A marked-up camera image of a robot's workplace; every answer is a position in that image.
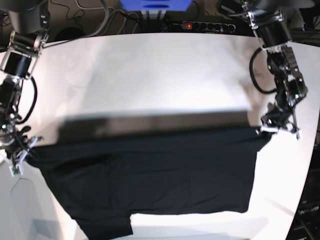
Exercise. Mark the black power strip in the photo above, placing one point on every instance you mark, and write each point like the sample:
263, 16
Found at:
207, 27

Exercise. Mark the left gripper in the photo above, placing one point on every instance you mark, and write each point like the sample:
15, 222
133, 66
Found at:
277, 119

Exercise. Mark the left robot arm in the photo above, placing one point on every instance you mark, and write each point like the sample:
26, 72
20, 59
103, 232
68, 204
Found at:
268, 24

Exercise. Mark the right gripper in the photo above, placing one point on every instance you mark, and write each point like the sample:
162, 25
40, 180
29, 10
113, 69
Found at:
17, 146

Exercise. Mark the black T-shirt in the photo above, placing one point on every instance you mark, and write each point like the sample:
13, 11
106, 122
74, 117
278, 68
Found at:
101, 183

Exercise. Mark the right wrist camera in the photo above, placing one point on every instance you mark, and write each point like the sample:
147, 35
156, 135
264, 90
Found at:
16, 170

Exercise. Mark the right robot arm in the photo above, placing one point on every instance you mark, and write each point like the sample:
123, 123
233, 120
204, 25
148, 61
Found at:
30, 25

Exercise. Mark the blue box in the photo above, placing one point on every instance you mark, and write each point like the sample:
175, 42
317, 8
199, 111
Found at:
157, 5

